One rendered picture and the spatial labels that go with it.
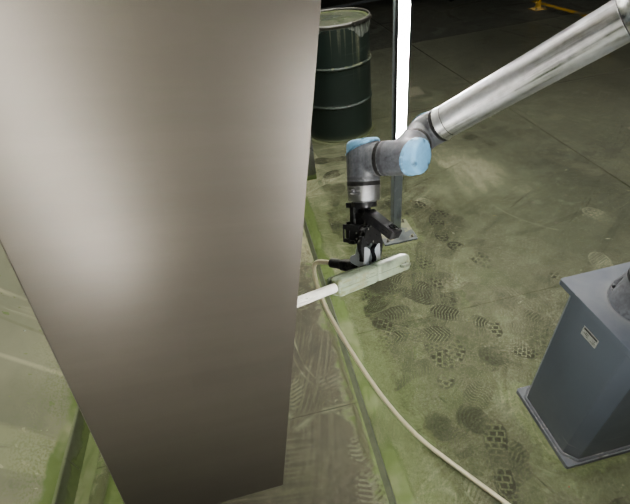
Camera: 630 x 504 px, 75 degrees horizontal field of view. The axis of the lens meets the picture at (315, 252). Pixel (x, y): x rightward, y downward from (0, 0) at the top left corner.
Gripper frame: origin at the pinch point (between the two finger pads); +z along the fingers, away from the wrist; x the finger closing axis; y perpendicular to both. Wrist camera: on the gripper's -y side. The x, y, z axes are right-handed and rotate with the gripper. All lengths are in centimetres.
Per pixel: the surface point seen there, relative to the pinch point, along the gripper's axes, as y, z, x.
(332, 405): 33, 64, -16
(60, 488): 81, 73, 70
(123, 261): -17, -20, 72
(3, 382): 106, 40, 77
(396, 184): 58, -18, -99
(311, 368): 50, 55, -21
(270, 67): -34, -41, 61
